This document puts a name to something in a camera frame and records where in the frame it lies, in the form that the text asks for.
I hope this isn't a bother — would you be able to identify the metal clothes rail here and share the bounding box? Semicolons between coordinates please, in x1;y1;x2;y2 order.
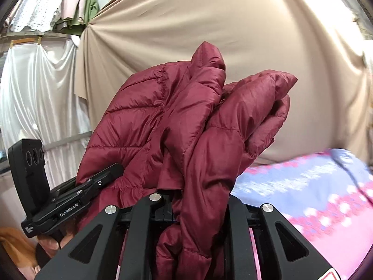
0;33;75;42

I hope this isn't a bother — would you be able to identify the green hanging garment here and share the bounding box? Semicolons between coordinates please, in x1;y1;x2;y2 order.
84;0;102;26

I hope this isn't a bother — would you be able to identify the white satin cloth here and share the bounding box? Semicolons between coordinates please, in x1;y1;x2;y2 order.
0;36;92;183

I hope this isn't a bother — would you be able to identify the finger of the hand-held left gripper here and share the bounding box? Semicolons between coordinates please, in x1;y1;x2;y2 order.
76;163;125;195

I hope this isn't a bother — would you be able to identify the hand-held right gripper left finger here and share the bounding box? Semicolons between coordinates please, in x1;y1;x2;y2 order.
34;192;177;280

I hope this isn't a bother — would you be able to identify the pink blue floral blanket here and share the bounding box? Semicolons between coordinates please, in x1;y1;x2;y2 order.
227;148;373;280

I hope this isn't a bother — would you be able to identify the beige backdrop cloth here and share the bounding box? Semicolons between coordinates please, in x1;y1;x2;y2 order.
73;0;373;166

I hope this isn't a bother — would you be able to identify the white dotted hanging shirt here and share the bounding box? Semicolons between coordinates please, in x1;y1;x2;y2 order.
7;0;64;33

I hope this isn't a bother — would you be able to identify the cream patterned cloth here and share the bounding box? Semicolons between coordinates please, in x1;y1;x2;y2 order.
351;0;373;41

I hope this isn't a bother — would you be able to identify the maroon quilted puffer jacket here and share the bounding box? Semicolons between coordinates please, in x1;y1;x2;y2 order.
76;40;298;280

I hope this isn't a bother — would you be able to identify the person's left hand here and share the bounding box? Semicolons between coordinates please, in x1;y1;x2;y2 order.
37;217;79;252

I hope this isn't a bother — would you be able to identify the orange cloth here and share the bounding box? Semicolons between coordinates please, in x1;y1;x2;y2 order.
0;227;40;270

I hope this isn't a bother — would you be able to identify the pink hanging garment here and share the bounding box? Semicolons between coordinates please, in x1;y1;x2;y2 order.
57;0;88;27

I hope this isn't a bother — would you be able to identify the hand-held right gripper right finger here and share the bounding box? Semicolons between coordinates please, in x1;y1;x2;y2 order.
224;194;342;280

